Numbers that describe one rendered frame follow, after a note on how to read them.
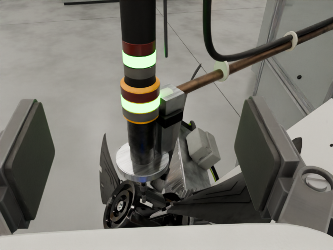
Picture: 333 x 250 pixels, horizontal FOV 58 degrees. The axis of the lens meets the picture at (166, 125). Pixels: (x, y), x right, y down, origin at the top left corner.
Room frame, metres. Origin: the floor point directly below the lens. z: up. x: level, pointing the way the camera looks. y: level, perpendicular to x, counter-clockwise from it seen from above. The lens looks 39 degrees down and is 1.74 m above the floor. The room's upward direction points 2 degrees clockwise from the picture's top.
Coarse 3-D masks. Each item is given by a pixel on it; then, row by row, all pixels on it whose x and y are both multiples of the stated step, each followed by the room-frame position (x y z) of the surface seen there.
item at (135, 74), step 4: (124, 64) 0.28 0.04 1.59; (124, 68) 0.28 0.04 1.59; (128, 68) 0.27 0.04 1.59; (132, 68) 0.27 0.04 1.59; (148, 68) 0.27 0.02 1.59; (152, 68) 0.27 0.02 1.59; (124, 72) 0.28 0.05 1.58; (128, 72) 0.27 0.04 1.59; (132, 72) 0.27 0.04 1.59; (136, 72) 0.27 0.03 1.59; (140, 72) 0.27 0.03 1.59; (144, 72) 0.27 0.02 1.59; (148, 72) 0.27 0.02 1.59; (152, 72) 0.27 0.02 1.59; (128, 76) 0.27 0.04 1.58; (132, 76) 0.27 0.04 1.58; (136, 76) 0.27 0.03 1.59; (140, 76) 0.27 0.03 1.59; (144, 76) 0.27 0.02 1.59; (148, 76) 0.27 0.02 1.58
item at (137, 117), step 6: (126, 114) 0.27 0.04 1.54; (132, 114) 0.26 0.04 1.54; (138, 114) 0.26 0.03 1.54; (144, 114) 0.26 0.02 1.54; (150, 114) 0.26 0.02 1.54; (156, 114) 0.27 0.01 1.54; (132, 120) 0.26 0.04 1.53; (138, 120) 0.26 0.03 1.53; (144, 120) 0.26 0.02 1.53; (150, 120) 0.26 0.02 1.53
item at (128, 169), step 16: (176, 96) 0.30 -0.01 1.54; (160, 112) 0.30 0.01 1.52; (176, 112) 0.30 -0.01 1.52; (160, 128) 0.29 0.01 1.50; (160, 144) 0.29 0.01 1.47; (128, 160) 0.27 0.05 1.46; (160, 160) 0.28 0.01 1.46; (128, 176) 0.25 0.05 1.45; (144, 176) 0.25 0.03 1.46; (160, 176) 0.26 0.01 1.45
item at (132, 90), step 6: (156, 78) 0.29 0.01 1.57; (120, 84) 0.28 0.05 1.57; (126, 84) 0.27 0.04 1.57; (156, 84) 0.28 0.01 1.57; (126, 90) 0.27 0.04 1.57; (132, 90) 0.26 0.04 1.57; (138, 90) 0.26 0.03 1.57; (144, 90) 0.26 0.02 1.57; (150, 90) 0.27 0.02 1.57; (132, 102) 0.26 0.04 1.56; (156, 108) 0.27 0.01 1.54
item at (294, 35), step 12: (204, 0) 0.34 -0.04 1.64; (204, 12) 0.34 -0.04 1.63; (204, 24) 0.34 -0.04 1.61; (324, 24) 0.54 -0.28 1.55; (204, 36) 0.34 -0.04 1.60; (288, 36) 0.47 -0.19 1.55; (264, 48) 0.42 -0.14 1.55; (216, 60) 0.36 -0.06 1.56; (228, 60) 0.37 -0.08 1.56; (228, 72) 0.36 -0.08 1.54
